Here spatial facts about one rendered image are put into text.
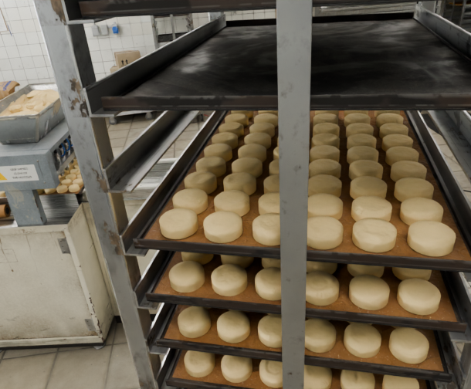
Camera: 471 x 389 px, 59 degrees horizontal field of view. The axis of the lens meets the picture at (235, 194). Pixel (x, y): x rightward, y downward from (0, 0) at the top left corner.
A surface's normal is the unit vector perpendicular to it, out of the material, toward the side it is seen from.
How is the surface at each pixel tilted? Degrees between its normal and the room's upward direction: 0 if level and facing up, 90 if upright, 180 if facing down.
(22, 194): 90
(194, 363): 0
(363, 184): 0
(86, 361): 0
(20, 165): 90
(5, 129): 110
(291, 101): 90
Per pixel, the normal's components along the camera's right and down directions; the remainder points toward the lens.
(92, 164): -0.20, 0.49
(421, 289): -0.07, -0.87
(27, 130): 0.02, 0.75
